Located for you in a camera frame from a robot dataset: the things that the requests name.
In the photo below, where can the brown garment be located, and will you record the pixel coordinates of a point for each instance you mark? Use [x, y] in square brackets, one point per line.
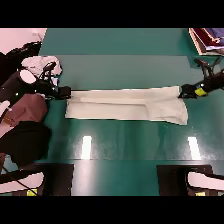
[27, 108]

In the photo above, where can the beige garment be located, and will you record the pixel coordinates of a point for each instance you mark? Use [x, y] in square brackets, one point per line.
[200, 48]

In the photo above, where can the white garment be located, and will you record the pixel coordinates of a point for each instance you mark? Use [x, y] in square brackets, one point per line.
[39, 64]

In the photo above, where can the cream white shirt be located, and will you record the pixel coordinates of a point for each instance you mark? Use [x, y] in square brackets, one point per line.
[126, 106]

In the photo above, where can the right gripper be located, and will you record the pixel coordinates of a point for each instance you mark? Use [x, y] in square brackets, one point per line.
[188, 91]

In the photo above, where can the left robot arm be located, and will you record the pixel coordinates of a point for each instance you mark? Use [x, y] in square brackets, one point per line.
[28, 77]

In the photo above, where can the blue garment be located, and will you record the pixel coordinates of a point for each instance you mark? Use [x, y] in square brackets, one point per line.
[217, 33]

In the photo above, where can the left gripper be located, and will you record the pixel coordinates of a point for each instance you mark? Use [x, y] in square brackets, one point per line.
[63, 92]

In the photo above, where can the black garment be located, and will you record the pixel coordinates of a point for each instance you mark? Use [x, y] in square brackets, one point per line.
[16, 56]
[24, 142]

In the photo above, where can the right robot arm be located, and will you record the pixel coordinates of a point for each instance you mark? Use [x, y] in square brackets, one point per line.
[214, 82]

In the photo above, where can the dark red garment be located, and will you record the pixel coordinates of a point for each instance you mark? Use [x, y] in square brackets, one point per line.
[205, 37]

